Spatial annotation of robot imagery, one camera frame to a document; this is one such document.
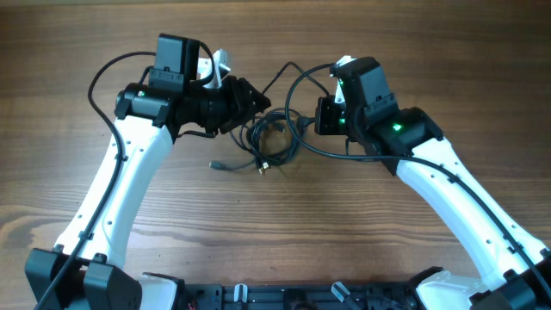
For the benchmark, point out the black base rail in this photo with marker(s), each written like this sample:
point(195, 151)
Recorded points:
point(340, 295)

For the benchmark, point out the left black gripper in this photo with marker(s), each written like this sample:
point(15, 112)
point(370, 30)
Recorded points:
point(235, 103)

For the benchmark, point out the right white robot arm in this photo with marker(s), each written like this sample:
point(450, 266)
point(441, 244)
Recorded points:
point(513, 266)

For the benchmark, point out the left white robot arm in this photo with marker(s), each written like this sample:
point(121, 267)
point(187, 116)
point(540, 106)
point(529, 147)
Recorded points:
point(84, 269)

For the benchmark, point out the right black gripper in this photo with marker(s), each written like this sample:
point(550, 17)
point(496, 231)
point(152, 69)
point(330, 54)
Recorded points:
point(325, 114)

